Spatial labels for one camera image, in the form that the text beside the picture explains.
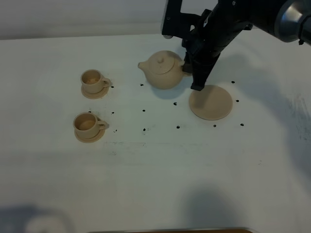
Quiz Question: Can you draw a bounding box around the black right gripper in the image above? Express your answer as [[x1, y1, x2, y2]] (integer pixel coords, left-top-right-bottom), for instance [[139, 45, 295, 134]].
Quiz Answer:
[[181, 0, 253, 92]]

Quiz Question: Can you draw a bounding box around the beige clay teapot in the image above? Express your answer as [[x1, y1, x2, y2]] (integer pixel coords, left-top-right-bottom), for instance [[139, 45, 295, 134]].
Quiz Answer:
[[138, 50, 191, 90]]

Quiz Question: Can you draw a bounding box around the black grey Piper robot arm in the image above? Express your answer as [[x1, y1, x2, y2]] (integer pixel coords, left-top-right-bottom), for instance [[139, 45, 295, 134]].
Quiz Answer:
[[184, 0, 311, 91]]

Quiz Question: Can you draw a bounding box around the beige teapot saucer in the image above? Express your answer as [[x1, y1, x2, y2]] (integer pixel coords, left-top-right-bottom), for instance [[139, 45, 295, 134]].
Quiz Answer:
[[189, 85, 233, 120]]

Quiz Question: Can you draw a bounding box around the far beige cup saucer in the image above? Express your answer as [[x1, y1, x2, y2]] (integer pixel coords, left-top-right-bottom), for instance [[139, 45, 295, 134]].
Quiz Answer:
[[81, 84, 110, 99]]

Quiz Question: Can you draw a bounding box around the beige cup saucer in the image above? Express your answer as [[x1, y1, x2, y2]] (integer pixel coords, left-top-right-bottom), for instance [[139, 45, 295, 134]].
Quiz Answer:
[[74, 130, 105, 143], [81, 84, 110, 99]]

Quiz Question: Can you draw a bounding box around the far beige teacup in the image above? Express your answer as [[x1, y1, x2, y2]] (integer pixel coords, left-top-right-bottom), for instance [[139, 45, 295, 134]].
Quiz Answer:
[[81, 69, 111, 94]]

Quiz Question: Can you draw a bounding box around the beige teacup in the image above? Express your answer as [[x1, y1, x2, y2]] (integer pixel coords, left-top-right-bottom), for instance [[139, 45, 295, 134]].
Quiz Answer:
[[81, 69, 111, 94], [73, 112, 108, 138]]

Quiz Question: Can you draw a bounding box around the near beige cup saucer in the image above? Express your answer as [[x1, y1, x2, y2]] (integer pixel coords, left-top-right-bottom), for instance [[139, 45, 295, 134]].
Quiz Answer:
[[74, 130, 105, 143]]

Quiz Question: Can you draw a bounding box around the near beige teacup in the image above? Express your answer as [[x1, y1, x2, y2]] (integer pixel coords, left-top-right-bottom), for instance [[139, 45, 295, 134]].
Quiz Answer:
[[73, 112, 108, 138]]

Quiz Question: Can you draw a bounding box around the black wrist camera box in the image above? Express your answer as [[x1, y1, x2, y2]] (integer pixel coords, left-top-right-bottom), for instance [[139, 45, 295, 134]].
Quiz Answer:
[[161, 0, 201, 40]]

